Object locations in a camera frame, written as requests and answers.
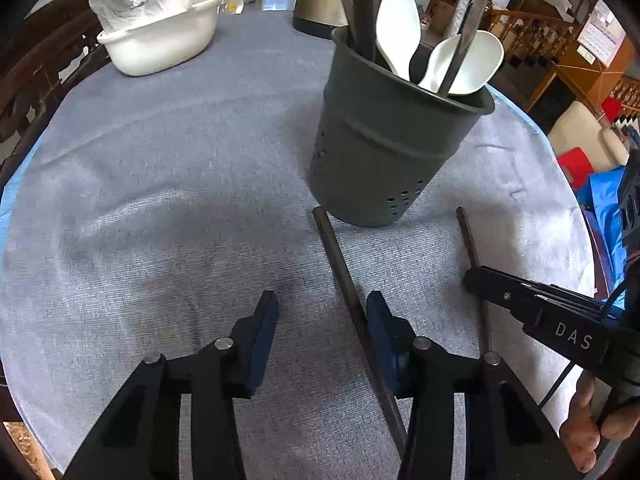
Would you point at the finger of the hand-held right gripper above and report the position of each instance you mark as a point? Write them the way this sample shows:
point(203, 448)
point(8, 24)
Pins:
point(500, 292)

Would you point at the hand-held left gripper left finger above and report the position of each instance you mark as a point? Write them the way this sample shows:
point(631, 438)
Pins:
point(260, 345)

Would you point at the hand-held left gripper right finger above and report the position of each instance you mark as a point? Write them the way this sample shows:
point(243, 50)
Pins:
point(382, 340)

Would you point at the dark metal chopstick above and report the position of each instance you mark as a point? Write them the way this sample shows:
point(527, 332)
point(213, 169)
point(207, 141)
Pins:
point(465, 235)
point(364, 5)
point(342, 0)
point(467, 25)
point(335, 260)

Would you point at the dark grey utensil holder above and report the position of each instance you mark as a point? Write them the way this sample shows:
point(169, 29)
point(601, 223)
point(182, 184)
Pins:
point(380, 160)

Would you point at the white plastic spoon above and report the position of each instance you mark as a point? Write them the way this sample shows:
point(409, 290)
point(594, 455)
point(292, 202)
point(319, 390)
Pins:
point(397, 20)
point(482, 60)

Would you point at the person's right hand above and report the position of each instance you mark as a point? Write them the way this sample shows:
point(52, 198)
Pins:
point(580, 430)

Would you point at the blue plastic sheet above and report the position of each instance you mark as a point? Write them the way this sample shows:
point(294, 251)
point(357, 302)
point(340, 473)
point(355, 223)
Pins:
point(607, 220)

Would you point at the red plastic stool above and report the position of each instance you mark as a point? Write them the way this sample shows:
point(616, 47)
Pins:
point(577, 165)

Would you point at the grey tablecloth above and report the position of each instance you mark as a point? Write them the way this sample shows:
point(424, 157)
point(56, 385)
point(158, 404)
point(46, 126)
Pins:
point(175, 185)

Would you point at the cream chair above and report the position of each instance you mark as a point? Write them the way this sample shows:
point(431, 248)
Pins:
point(585, 130)

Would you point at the wooden cabinet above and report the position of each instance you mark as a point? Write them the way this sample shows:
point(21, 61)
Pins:
point(565, 87)

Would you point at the wooden stair railing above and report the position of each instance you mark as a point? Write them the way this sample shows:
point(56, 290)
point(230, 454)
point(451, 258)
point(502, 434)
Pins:
point(530, 30)

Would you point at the white plastic basin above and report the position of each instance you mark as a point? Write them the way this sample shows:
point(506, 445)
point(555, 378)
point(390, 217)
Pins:
point(160, 40)

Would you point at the white bowl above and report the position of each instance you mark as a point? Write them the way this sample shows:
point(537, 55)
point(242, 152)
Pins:
point(233, 2)

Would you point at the carved dark wooden chair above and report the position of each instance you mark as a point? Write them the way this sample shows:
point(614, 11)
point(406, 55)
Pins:
point(30, 85)

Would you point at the wall calendar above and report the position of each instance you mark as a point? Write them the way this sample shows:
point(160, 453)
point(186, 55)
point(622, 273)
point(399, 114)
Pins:
point(602, 32)

